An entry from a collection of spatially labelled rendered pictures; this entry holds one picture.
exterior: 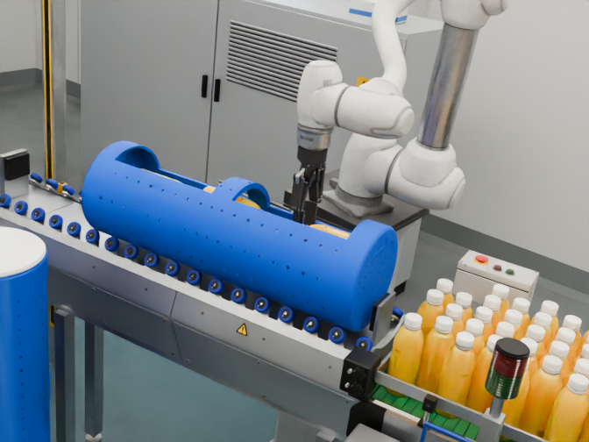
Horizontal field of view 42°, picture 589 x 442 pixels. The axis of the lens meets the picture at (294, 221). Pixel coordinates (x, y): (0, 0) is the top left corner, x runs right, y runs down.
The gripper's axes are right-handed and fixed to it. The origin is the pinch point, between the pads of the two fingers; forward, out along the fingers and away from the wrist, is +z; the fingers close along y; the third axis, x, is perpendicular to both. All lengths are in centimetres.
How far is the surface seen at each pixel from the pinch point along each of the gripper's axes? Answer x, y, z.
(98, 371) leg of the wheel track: -78, -8, 86
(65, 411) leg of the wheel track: -78, 8, 94
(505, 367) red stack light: 64, 39, -3
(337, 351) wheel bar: 19.3, 10.9, 27.0
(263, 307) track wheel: -3.6, 10.6, 23.0
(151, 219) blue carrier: -39.5, 13.5, 7.9
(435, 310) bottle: 38.8, -0.1, 12.6
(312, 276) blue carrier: 10.8, 13.5, 7.5
